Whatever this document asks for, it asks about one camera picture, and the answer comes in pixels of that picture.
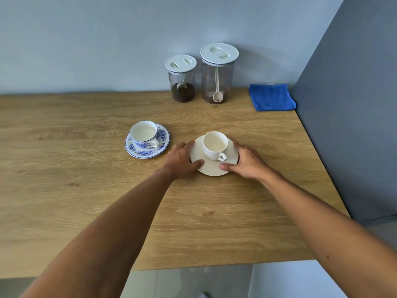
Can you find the blue floral cup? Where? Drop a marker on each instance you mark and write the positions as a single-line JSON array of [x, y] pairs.
[[143, 133]]

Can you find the folded blue cloth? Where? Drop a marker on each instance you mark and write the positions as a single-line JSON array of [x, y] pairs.
[[271, 97]]

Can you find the grey cabinet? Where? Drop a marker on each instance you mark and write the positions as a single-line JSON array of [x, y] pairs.
[[350, 114]]

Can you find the person's left forearm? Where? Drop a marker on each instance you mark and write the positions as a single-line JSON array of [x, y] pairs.
[[118, 232]]

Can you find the short clear jar white lid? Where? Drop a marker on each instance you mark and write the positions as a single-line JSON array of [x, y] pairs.
[[183, 77]]

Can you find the blue floral saucer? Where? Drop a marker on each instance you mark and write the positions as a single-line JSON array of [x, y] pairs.
[[162, 133]]

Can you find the long white scoop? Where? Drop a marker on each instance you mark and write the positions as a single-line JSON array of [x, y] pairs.
[[217, 89]]

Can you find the short white scoop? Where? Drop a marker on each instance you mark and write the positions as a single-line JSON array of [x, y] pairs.
[[180, 85]]

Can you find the person's right forearm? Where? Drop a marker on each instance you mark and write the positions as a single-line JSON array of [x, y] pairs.
[[328, 232]]

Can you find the tall clear jar white lid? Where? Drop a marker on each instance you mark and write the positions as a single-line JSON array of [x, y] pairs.
[[218, 71]]

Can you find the plain white saucer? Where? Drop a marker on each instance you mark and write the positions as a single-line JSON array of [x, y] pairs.
[[211, 166]]

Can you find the person's right hand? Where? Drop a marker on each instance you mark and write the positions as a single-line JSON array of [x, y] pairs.
[[249, 166]]

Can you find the person's right thumb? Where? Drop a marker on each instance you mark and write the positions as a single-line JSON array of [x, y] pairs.
[[228, 167]]

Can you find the plain white cup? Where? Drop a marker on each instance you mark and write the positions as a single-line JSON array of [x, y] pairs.
[[214, 146]]

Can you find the person's left thumb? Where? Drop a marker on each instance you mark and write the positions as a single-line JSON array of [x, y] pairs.
[[198, 164]]

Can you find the person's left hand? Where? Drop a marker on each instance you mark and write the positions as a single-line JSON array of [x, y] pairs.
[[180, 162]]

